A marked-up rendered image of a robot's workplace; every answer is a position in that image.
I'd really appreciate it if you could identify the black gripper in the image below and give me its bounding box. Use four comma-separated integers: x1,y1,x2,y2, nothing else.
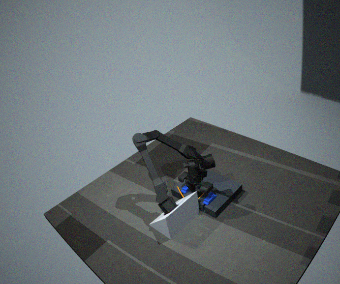
178,171,213,196

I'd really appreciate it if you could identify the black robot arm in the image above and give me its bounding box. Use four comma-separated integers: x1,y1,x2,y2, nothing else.
132,130,216,215

